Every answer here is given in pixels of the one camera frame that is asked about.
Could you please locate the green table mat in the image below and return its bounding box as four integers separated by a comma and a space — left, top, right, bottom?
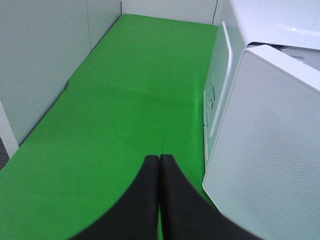
0, 14, 218, 240

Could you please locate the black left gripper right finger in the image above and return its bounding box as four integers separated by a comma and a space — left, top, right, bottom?
159, 154, 258, 240

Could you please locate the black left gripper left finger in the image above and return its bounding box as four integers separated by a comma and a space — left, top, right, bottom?
71, 155, 160, 240

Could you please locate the white microwave door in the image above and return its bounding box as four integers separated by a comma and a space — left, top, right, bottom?
203, 45, 320, 240

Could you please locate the white microwave oven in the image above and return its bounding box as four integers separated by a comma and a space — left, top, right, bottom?
201, 0, 320, 176

